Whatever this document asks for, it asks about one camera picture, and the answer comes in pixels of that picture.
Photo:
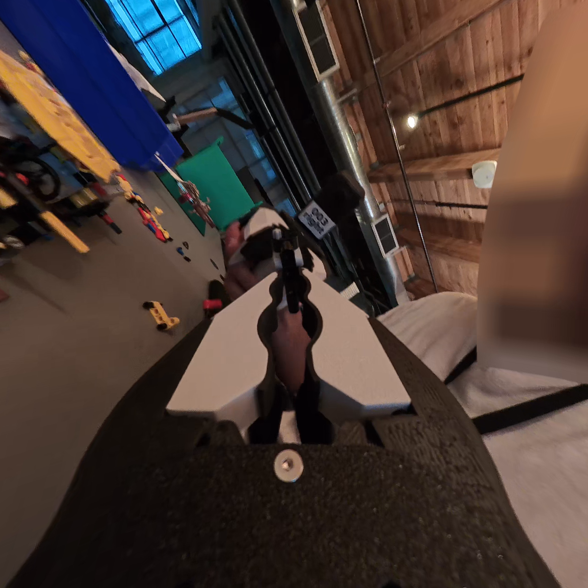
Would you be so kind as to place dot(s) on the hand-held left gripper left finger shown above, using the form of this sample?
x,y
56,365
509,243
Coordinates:
x,y
216,367

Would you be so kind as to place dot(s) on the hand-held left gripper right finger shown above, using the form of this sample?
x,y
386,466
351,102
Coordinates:
x,y
358,367

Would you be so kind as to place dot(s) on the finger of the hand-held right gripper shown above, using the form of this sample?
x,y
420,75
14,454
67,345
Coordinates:
x,y
262,223
310,264

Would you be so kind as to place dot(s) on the black toy beam with holes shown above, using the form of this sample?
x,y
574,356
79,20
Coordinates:
x,y
291,280

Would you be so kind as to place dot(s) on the red bush with black axle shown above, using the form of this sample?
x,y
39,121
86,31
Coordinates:
x,y
211,303

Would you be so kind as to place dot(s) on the small yellow angled beam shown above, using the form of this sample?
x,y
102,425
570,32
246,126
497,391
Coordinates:
x,y
160,314

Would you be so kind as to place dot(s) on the grey desk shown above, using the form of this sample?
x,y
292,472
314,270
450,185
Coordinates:
x,y
69,344

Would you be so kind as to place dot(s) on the person's right hand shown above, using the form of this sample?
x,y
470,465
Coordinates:
x,y
236,280

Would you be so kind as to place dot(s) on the green upright panel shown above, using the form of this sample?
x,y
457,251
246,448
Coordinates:
x,y
216,179

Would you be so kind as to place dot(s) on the brown toy model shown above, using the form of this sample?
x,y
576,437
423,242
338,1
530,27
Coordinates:
x,y
197,204

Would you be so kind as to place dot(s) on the small heap of coloured pins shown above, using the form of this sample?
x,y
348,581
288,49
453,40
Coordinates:
x,y
149,218

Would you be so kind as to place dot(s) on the white t-shirt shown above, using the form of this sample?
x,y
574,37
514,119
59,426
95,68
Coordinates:
x,y
528,459

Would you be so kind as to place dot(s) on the crumpled white papers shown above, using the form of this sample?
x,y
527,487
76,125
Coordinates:
x,y
138,73

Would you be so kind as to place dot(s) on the blue storage bin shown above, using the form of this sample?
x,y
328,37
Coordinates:
x,y
92,82

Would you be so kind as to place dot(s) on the partly built yellow toy car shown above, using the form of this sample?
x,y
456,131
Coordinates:
x,y
59,119

